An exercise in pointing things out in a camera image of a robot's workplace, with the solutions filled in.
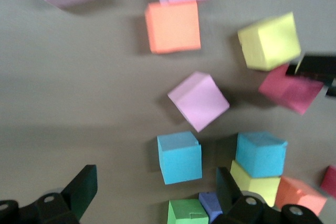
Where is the purple foam cube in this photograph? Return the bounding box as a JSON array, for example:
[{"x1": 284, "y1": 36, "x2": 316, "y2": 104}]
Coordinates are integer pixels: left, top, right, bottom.
[{"x1": 198, "y1": 191, "x2": 224, "y2": 223}]

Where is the red foam cube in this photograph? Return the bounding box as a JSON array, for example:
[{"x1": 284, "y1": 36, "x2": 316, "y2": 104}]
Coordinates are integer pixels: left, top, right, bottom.
[
  {"x1": 258, "y1": 63, "x2": 325, "y2": 116},
  {"x1": 320, "y1": 165, "x2": 336, "y2": 200}
]

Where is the yellow foam cube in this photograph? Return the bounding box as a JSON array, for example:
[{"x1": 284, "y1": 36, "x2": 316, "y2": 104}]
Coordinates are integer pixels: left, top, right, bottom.
[
  {"x1": 237, "y1": 11, "x2": 302, "y2": 72},
  {"x1": 229, "y1": 160, "x2": 281, "y2": 208}
]

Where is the dented orange foam cube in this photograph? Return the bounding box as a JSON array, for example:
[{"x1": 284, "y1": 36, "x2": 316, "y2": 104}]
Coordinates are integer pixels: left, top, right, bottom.
[{"x1": 274, "y1": 176, "x2": 328, "y2": 217}]

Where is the green foam cube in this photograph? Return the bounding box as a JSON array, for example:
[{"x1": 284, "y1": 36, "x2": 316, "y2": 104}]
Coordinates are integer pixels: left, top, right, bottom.
[{"x1": 167, "y1": 199, "x2": 210, "y2": 224}]

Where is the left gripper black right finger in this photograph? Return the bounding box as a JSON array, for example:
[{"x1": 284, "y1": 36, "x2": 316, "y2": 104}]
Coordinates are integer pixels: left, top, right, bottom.
[{"x1": 209, "y1": 166, "x2": 323, "y2": 224}]

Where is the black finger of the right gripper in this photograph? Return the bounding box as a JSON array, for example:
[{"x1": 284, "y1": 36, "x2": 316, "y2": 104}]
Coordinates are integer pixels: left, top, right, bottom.
[
  {"x1": 325, "y1": 78, "x2": 336, "y2": 98},
  {"x1": 286, "y1": 55, "x2": 336, "y2": 82}
]

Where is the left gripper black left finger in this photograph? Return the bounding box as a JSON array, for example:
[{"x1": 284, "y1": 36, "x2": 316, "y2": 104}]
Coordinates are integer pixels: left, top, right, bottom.
[{"x1": 0, "y1": 164, "x2": 98, "y2": 224}]

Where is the chipped blue foam cube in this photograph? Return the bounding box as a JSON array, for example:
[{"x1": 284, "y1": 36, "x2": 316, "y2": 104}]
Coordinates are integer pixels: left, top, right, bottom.
[{"x1": 235, "y1": 131, "x2": 288, "y2": 178}]

